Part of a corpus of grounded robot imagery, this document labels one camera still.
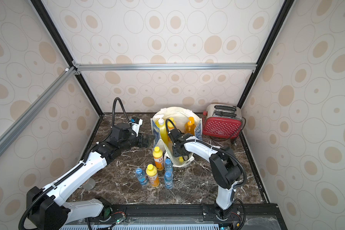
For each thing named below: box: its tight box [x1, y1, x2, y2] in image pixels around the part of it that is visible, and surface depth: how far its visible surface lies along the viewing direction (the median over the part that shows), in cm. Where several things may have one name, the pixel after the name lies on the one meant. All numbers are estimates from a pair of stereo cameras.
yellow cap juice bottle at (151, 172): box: [145, 163, 161, 188], surface depth 70 cm
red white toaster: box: [202, 103, 243, 139], surface depth 99 cm
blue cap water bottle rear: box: [164, 158, 173, 177], surface depth 77 cm
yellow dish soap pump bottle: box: [155, 114, 170, 146], surface depth 85 cm
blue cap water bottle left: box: [135, 167, 149, 186], surface depth 76 cm
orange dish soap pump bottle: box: [184, 116, 196, 136], surface depth 89 cm
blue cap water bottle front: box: [163, 164, 174, 190], surface depth 75 cm
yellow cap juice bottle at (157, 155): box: [152, 146, 165, 172], surface depth 76 cm
